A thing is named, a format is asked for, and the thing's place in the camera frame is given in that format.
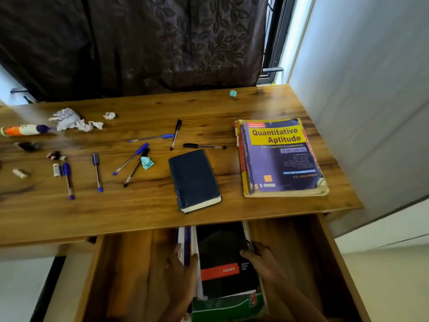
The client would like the person's right hand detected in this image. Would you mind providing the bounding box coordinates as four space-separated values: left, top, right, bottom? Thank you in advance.
240 241 286 289

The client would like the person's left hand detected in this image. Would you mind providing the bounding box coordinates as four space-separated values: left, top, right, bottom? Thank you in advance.
166 244 199 313

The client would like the white purple notebook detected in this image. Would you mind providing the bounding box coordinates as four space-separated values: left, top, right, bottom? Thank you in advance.
177 226 205 301

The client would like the green cyclist cover notebook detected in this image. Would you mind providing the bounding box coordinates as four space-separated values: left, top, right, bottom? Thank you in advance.
191 290 269 322

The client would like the black spiral notebook red label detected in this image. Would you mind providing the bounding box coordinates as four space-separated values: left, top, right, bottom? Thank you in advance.
195 221 264 301

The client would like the wooden drawer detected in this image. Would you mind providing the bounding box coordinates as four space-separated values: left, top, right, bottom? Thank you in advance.
43 213 371 322

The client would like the purple yellow thick book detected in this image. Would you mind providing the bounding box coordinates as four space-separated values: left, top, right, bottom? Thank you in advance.
234 118 330 198

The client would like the small dark blue book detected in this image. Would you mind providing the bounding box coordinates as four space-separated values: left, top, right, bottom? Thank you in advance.
168 149 223 214

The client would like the red yellow thick book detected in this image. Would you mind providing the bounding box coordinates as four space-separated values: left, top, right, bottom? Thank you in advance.
234 119 317 198

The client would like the black capped ballpoint pen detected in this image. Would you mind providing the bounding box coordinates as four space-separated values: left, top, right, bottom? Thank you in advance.
169 119 183 152
182 143 227 150
123 148 151 188

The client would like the twisted white paper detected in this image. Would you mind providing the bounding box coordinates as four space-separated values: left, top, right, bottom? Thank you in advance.
77 119 105 132

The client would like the large white paper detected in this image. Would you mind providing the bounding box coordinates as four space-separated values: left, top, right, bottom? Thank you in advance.
49 108 82 131

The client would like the black lighter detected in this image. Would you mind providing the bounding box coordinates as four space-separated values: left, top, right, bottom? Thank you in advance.
14 141 42 153

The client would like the orange white glue bottle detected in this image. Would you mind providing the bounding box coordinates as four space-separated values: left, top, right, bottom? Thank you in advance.
0 123 51 137

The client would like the person's left forearm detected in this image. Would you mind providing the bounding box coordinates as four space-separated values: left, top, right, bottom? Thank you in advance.
157 298 195 322

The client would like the person's right forearm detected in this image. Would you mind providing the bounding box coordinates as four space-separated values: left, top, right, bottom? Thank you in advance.
265 275 331 322

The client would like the white cabinet panel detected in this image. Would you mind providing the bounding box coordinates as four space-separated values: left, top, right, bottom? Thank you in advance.
335 197 429 255

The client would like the black baseboard strip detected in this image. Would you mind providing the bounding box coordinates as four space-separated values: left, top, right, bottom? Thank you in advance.
29 256 67 322

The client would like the dark brown leaf-patterned curtain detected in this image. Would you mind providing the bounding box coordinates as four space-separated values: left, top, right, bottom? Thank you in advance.
0 0 269 103

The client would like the black window frame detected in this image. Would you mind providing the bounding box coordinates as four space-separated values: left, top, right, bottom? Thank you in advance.
258 0 297 86

